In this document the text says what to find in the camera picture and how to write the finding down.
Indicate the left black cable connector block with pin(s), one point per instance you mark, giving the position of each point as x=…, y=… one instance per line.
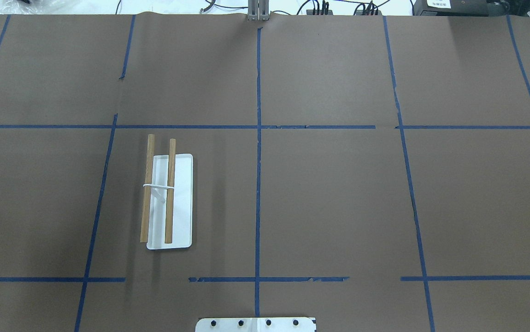
x=319, y=8

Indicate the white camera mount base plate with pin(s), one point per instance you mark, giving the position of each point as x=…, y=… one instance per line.
x=257, y=324

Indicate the aluminium frame post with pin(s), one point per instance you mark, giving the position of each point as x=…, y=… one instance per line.
x=258, y=10

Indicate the white wooden towel rack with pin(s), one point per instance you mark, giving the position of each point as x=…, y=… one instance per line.
x=168, y=199

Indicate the black box with label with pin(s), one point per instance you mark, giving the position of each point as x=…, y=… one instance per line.
x=471, y=8

